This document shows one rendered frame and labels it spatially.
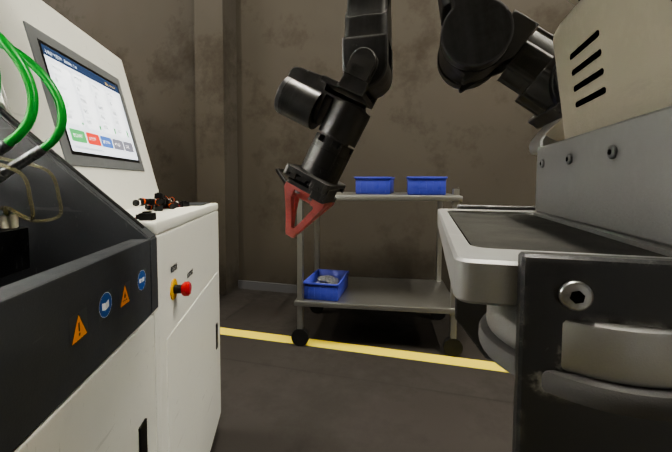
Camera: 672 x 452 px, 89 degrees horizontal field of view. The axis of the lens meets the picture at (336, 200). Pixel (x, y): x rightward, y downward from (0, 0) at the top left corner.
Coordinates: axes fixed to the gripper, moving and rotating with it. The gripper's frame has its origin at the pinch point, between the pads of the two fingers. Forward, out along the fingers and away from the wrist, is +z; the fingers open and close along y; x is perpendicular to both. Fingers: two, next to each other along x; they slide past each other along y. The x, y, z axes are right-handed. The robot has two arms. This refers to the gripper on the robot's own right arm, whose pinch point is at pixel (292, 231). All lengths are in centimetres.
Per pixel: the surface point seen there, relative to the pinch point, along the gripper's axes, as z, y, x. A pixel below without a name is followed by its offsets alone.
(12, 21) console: -6, -11, -84
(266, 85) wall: -29, -260, -163
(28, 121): 3.8, 7.1, -43.6
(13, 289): 15.2, 20.1, -19.6
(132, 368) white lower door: 38.7, -2.8, -16.7
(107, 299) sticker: 23.3, 4.6, -20.8
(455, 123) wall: -69, -260, 10
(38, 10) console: -10, -21, -93
